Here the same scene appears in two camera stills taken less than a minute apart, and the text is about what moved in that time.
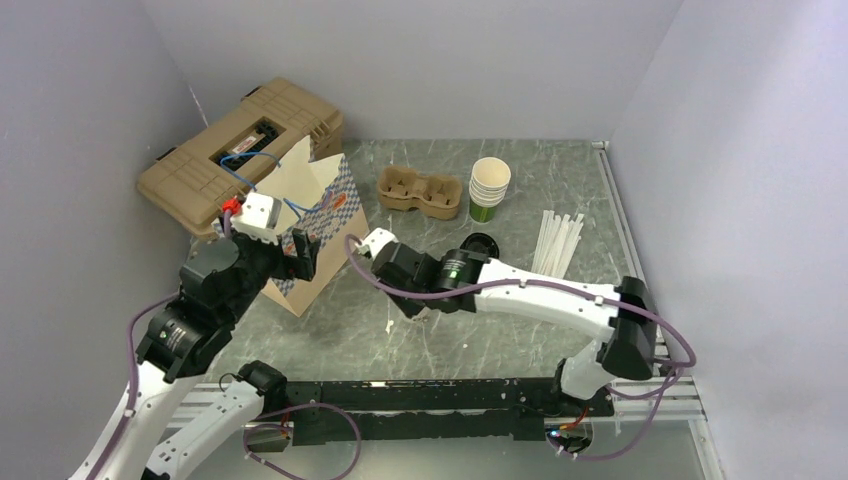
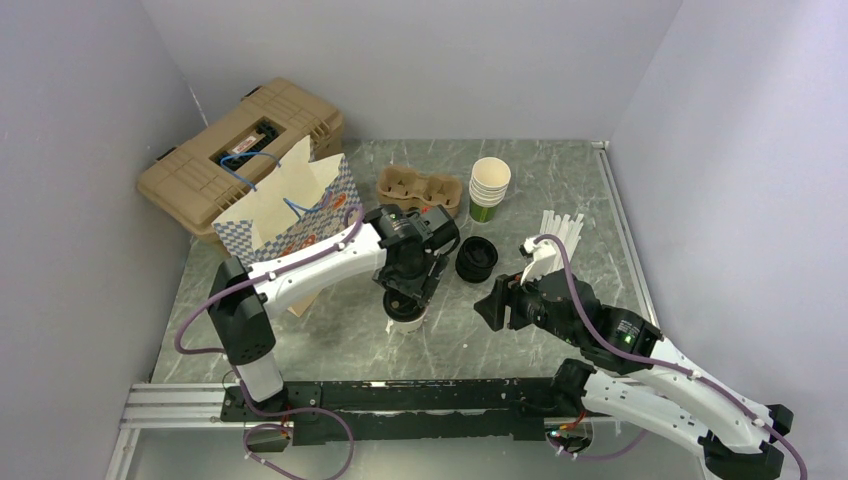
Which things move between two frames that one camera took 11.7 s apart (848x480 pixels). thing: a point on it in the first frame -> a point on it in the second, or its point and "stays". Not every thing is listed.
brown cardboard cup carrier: x=435 y=195 stays
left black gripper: x=303 y=263 -> x=420 y=289
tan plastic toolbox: x=187 y=185 stays
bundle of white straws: x=556 y=244 stays
